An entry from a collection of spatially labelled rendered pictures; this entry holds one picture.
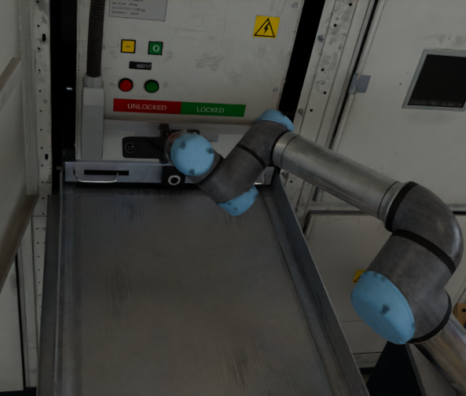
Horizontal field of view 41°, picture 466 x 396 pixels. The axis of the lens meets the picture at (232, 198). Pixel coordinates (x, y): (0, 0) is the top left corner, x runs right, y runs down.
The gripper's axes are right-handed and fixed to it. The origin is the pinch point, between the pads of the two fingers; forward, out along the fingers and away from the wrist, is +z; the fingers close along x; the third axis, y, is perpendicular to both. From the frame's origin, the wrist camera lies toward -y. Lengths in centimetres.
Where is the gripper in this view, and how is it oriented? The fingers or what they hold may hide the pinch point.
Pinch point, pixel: (158, 141)
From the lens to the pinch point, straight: 148.3
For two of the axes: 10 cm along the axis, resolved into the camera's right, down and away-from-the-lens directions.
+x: 0.4, -9.9, -1.6
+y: 9.7, 0.0, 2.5
